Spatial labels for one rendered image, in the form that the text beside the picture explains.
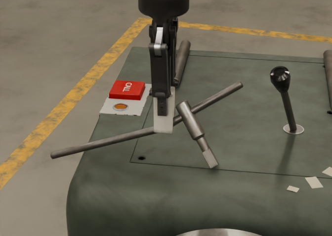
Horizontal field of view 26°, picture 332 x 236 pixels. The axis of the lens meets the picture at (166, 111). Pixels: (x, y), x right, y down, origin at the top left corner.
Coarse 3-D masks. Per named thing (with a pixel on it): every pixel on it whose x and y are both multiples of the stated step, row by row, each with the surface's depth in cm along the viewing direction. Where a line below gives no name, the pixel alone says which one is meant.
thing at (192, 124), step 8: (176, 104) 114; (184, 104) 114; (184, 112) 113; (184, 120) 114; (192, 120) 113; (192, 128) 113; (200, 128) 113; (192, 136) 113; (200, 136) 113; (200, 144) 113; (208, 152) 113; (208, 160) 113; (216, 160) 113
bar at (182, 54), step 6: (186, 42) 155; (180, 48) 152; (186, 48) 153; (180, 54) 149; (186, 54) 151; (180, 60) 146; (180, 66) 144; (180, 72) 142; (174, 78) 139; (180, 78) 141
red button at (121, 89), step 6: (114, 84) 139; (120, 84) 139; (126, 84) 139; (132, 84) 139; (138, 84) 139; (144, 84) 139; (114, 90) 136; (120, 90) 136; (126, 90) 136; (132, 90) 136; (138, 90) 136; (114, 96) 136; (120, 96) 135; (126, 96) 135; (132, 96) 135; (138, 96) 135
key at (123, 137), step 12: (240, 84) 112; (216, 96) 113; (192, 108) 114; (204, 108) 114; (180, 120) 114; (132, 132) 116; (144, 132) 115; (84, 144) 118; (96, 144) 117; (108, 144) 117; (60, 156) 119
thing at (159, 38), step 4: (160, 28) 104; (160, 32) 104; (156, 36) 103; (160, 36) 103; (156, 40) 103; (160, 40) 103; (156, 44) 102; (160, 44) 102; (156, 48) 102; (160, 48) 102; (156, 52) 103; (160, 52) 103
